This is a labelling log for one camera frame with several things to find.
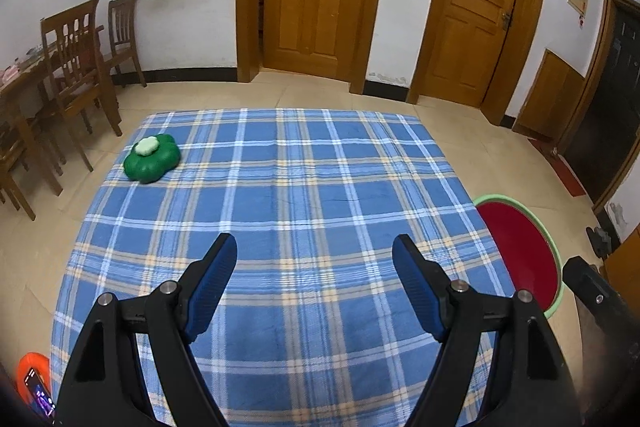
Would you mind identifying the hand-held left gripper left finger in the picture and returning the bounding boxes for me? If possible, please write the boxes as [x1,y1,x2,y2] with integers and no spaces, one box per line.
[52,232,238,427]

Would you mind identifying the orange plastic object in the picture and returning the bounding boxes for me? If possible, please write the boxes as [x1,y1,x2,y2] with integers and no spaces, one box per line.
[16,351,53,414]

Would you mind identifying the red doormat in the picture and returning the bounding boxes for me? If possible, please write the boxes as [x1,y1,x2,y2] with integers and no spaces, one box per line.
[526,137,586,198]

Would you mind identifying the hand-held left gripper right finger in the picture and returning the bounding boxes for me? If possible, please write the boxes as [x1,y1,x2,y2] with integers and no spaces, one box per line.
[391,234,583,427]

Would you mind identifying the wooden dining table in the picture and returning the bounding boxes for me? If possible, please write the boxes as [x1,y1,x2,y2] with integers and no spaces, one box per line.
[0,26,107,208]

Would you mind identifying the wooden door frame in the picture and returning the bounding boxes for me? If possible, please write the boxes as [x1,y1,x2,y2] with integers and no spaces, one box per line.
[236,0,392,96]
[407,0,551,126]

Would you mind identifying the green flower-shaped box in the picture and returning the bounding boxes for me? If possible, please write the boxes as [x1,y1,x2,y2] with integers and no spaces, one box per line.
[123,133,182,184]

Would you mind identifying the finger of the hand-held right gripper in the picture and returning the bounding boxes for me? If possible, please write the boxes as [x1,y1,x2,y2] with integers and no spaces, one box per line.
[561,256,640,350]

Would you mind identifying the low wooden panel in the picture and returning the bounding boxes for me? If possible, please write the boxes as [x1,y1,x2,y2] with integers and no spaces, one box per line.
[513,48,586,143]

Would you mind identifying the dark entrance door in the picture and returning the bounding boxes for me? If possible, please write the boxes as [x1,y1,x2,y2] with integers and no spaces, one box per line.
[556,0,640,216]

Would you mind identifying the red basin with green rim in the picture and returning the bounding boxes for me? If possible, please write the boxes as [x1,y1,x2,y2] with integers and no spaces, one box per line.
[472,193,566,320]

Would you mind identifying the blue plaid blanket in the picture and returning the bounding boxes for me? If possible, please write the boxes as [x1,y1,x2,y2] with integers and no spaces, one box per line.
[50,107,521,427]

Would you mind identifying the black slippers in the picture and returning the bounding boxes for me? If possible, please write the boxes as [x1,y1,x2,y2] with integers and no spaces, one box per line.
[586,226,614,261]

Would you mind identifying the black smartphone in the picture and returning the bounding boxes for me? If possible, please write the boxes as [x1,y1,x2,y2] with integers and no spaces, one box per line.
[24,367,56,421]

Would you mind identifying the wooden chair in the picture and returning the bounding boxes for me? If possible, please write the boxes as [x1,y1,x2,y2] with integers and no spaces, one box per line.
[40,0,124,172]
[106,0,148,88]
[0,107,38,221]

